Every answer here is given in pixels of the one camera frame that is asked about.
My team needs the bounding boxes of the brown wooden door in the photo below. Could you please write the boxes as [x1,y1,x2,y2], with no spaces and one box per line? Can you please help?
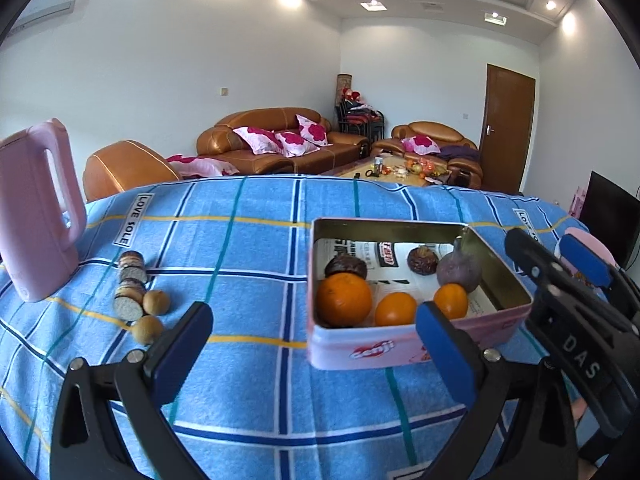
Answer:
[479,63,537,193]

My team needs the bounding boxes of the stacked black chairs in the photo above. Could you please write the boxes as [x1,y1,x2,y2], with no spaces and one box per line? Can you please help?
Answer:
[336,100,386,141]

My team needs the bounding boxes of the orange and red fruit pile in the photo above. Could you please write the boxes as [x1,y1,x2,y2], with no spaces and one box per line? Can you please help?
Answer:
[404,157,443,178]

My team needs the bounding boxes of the wooden coffee table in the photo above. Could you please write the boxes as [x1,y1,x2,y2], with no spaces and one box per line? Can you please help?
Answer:
[320,154,453,188]

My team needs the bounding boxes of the purple passion fruit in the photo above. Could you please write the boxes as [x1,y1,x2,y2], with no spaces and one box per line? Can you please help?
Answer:
[436,250,483,294]

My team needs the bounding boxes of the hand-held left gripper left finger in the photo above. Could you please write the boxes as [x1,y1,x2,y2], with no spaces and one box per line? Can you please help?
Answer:
[49,301,214,480]

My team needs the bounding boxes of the brown leather sofa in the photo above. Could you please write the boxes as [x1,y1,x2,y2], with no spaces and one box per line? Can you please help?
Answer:
[196,106,373,176]

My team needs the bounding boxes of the pink electric kettle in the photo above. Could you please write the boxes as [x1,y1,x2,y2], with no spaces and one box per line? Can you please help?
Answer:
[0,118,88,303]

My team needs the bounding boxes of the small tan round fruit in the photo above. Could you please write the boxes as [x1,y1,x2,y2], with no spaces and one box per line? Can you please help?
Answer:
[143,290,171,317]
[131,315,165,346]

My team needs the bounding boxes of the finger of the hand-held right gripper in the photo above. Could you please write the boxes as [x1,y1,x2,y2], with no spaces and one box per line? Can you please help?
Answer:
[504,227,640,438]
[559,234,640,326]

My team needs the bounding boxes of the dark brown round fruit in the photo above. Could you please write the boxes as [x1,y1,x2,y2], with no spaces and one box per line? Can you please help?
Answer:
[324,254,369,281]

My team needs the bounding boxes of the purple cloth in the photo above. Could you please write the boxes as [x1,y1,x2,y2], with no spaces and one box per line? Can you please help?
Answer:
[440,145,481,161]

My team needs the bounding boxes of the brown wrinkled fruit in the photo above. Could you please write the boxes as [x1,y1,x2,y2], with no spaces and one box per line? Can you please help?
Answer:
[406,246,440,277]

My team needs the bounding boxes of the blue checked tablecloth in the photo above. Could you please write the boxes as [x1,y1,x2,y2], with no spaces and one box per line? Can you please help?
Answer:
[0,174,623,480]

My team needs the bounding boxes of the black television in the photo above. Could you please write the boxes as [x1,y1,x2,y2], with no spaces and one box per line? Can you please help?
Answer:
[580,170,640,271]

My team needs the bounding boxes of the pink tin box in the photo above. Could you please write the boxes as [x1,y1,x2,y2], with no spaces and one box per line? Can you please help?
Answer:
[306,217,533,372]

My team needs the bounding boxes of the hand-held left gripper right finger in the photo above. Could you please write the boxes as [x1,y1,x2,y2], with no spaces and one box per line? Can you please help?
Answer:
[416,302,581,480]

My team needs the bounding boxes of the small orange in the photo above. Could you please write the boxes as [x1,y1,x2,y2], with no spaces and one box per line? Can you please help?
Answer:
[374,291,418,327]
[433,283,469,320]

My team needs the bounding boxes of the pink floral pillow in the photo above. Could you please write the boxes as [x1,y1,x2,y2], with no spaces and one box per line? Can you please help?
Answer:
[233,126,284,156]
[274,131,321,158]
[296,114,330,147]
[402,135,442,155]

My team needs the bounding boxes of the brown leather armchair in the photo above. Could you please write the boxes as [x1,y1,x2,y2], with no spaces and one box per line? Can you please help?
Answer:
[371,121,484,191]
[82,140,183,203]

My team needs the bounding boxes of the large orange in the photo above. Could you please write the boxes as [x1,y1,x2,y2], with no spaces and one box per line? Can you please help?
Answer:
[317,273,373,328]

